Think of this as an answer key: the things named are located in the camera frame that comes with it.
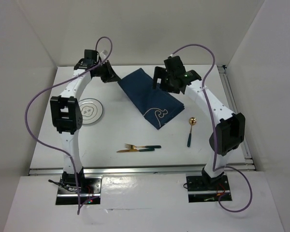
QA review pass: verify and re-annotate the white round plate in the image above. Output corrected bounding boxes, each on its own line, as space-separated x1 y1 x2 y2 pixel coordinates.
79 98 104 125

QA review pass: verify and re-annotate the aluminium frame rail front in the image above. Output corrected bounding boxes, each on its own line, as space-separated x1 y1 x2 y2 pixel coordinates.
29 164 256 176

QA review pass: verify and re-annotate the aluminium frame rail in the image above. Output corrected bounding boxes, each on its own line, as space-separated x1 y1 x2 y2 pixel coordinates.
217 65 255 166
29 164 256 176

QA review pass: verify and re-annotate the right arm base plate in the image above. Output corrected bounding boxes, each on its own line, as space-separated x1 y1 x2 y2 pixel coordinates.
183 175 232 203

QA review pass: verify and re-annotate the gold knife green handle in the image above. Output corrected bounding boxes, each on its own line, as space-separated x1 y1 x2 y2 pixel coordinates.
117 148 155 153

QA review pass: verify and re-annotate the dark blue cloth placemat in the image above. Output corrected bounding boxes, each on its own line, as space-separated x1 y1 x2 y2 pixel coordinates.
118 68 185 130

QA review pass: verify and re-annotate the purple cable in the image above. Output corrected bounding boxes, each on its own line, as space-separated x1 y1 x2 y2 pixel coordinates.
170 43 253 213
25 36 113 215

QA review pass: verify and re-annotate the aluminium frame rail right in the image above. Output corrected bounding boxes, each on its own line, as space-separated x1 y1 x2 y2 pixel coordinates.
217 65 255 166

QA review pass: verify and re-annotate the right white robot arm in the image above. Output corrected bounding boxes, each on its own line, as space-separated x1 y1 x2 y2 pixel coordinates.
153 56 246 189

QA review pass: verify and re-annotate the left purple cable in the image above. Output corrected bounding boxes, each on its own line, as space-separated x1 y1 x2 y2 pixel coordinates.
25 36 113 215

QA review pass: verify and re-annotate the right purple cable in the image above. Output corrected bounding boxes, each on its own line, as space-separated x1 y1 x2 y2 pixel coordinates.
170 43 253 213

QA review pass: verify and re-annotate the gold fork green handle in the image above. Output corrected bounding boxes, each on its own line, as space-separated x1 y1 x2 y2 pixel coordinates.
124 144 161 149

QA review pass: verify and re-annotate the gold spoon green handle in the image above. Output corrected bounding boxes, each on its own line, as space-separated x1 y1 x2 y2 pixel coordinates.
187 117 197 147

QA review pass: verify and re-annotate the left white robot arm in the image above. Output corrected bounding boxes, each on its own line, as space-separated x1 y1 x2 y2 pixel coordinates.
50 49 120 193

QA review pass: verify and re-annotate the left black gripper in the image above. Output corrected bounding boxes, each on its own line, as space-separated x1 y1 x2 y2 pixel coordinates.
95 60 120 83

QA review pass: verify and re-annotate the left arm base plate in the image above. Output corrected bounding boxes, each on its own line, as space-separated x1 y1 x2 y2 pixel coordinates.
55 177 102 205

